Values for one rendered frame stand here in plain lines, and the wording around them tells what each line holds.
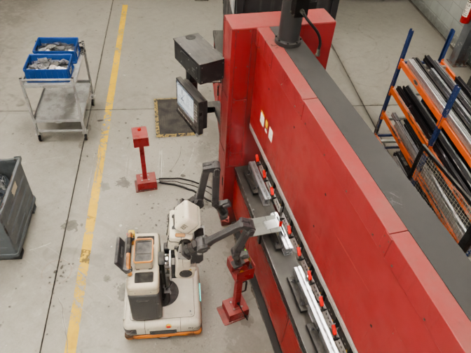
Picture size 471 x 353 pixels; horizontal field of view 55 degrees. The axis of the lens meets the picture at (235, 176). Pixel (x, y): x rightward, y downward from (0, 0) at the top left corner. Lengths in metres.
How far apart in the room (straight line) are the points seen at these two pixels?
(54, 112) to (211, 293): 3.14
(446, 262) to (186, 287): 2.60
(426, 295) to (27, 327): 3.51
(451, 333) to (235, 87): 2.54
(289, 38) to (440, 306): 2.07
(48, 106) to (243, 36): 3.42
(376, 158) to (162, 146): 3.87
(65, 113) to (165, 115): 1.31
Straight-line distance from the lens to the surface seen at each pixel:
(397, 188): 2.36
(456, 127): 4.53
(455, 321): 1.99
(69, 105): 6.26
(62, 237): 5.08
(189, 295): 4.15
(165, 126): 6.21
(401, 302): 2.23
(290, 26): 3.27
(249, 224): 3.11
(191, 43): 4.04
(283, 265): 3.65
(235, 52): 3.61
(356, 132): 2.62
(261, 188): 4.04
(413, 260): 2.08
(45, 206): 5.43
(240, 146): 4.19
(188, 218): 3.23
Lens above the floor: 3.85
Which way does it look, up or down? 44 degrees down
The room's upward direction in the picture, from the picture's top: 5 degrees clockwise
